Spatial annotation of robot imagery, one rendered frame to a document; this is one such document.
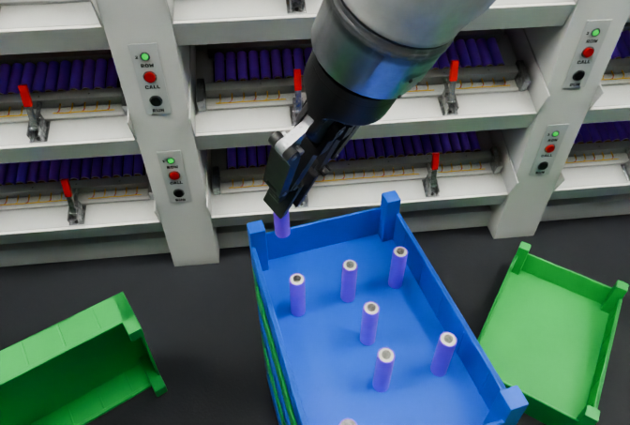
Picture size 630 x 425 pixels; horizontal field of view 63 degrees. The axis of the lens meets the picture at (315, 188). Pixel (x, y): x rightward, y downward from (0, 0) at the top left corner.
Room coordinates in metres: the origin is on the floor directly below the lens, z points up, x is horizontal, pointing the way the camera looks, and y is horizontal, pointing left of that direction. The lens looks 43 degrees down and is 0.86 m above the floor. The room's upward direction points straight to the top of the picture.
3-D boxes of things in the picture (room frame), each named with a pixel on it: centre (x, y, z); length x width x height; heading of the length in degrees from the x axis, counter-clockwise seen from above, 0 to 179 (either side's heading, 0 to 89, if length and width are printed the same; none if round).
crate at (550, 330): (0.51, -0.42, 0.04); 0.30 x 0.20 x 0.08; 148
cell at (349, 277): (0.38, -0.04, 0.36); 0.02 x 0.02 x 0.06
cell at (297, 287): (0.36, 0.02, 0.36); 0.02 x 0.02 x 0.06
